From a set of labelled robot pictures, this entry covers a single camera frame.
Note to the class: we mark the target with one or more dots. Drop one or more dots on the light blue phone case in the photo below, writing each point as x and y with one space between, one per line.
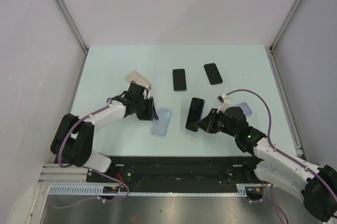
160 126

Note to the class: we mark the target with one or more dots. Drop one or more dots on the white slotted cable duct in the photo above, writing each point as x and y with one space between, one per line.
100 190

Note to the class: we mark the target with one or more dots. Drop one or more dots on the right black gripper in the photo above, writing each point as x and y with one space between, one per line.
208 123

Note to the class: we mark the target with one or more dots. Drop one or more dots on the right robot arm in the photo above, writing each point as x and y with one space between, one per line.
314 186

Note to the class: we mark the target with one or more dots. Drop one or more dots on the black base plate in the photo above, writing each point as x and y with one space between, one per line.
184 174

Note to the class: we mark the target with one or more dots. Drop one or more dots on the beige phone case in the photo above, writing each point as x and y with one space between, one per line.
136 77

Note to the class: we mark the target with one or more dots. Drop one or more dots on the black phone right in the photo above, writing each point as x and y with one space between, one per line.
213 74

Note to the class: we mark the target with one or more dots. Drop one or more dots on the aluminium frame post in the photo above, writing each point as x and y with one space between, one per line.
290 15
71 24

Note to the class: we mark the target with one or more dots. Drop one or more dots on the right aluminium frame post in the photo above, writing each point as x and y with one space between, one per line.
290 15

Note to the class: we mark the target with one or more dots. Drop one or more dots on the black phone blue edge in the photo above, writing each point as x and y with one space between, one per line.
194 114

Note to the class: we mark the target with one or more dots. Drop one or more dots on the purple phone case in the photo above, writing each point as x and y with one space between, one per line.
245 108

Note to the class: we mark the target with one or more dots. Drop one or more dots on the left aluminium frame post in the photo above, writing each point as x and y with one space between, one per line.
71 24

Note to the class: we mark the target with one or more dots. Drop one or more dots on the black phone middle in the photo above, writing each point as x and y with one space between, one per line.
179 80

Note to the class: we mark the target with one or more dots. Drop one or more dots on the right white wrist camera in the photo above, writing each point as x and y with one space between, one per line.
225 103

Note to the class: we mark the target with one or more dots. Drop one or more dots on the aluminium front rail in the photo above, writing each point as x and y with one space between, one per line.
53 174

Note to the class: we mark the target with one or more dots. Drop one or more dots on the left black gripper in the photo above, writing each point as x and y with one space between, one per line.
150 113

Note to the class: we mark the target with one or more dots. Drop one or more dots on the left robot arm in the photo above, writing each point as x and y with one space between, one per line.
73 141

